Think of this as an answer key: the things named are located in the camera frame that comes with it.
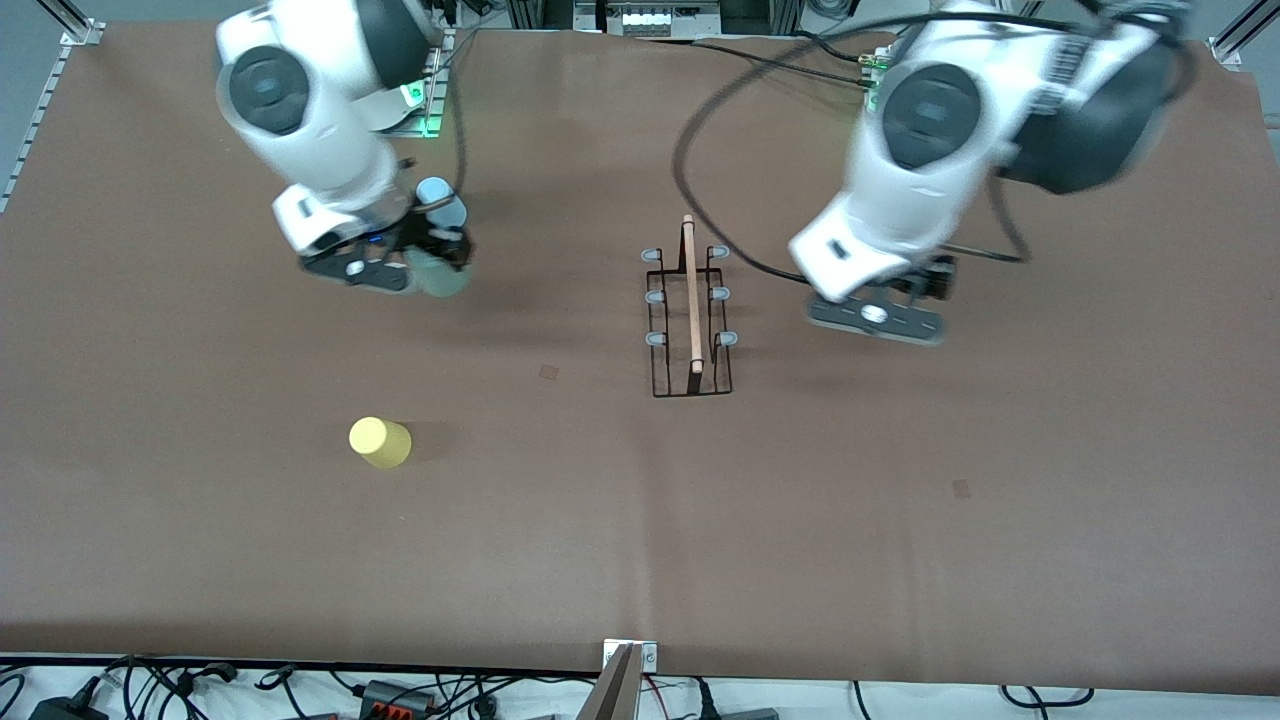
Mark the black orange connector block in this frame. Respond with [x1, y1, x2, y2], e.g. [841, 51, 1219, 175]
[359, 679, 437, 718]

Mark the aluminium corner rail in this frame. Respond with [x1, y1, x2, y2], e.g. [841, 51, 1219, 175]
[1205, 0, 1280, 69]

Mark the light blue cup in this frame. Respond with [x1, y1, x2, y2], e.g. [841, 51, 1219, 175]
[414, 176, 469, 232]

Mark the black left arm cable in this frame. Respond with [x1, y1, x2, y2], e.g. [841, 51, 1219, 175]
[671, 8, 1132, 287]

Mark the pale green cup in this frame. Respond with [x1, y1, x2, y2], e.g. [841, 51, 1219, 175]
[404, 247, 472, 299]

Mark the grey metal camera post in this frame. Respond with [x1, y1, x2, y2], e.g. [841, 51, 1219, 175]
[575, 643, 647, 720]

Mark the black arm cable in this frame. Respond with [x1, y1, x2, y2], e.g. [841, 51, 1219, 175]
[671, 8, 1132, 287]
[394, 30, 472, 202]

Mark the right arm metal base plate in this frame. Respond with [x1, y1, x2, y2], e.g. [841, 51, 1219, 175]
[393, 30, 447, 139]

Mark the aluminium table edge rail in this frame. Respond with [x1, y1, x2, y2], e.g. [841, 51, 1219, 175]
[0, 0, 107, 215]

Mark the black cable on table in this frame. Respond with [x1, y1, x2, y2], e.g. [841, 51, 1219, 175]
[640, 30, 887, 92]

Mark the white socket strip device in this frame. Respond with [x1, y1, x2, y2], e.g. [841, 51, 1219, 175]
[574, 0, 722, 40]

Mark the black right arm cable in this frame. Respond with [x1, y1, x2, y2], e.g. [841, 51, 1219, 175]
[394, 30, 472, 202]

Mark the small metal bracket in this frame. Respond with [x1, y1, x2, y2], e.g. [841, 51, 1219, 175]
[602, 640, 660, 674]

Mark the black wire cup holder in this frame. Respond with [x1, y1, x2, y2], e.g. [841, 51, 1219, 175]
[639, 213, 742, 400]

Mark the yellow cup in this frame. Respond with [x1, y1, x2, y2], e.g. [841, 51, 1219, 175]
[347, 415, 413, 470]

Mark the black cable tangle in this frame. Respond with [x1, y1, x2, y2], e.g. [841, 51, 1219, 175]
[0, 654, 563, 720]

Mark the black power adapter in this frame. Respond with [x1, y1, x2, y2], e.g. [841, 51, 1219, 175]
[27, 694, 110, 720]

